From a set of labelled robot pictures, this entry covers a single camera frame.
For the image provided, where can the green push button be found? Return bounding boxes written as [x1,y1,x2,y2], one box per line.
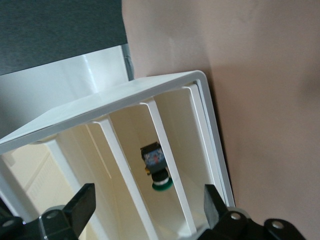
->
[139,141,174,193]

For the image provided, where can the white plastic drawer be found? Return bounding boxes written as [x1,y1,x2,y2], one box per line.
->
[109,99,198,240]
[153,84,230,236]
[37,138,96,226]

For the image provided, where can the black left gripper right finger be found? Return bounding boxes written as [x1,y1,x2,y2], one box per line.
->
[199,184,266,240]

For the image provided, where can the brown table mat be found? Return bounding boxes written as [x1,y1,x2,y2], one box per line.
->
[121,0,320,240]

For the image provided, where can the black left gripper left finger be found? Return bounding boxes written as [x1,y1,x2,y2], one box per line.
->
[39,183,97,240]

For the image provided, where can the white drawer cabinet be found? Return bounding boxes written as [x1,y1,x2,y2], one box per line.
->
[0,70,236,240]

